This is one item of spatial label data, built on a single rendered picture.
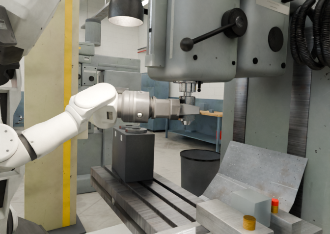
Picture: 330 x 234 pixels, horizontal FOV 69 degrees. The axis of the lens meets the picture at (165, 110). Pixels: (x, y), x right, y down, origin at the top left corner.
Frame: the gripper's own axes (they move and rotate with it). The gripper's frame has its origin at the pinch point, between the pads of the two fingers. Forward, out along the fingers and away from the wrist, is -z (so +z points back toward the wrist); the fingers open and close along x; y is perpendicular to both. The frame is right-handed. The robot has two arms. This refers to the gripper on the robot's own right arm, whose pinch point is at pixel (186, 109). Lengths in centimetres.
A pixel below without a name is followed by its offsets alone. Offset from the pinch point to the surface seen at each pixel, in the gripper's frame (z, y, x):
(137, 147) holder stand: 12.9, 17.2, 25.4
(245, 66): -14.1, -12.3, -5.7
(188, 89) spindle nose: 0.4, -5.7, -2.4
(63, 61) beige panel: 77, -28, 154
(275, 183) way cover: -32.9, 23.5, 5.5
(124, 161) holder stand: 17.5, 22.4, 25.0
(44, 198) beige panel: 87, 91, 149
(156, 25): 10.4, -20.6, -7.0
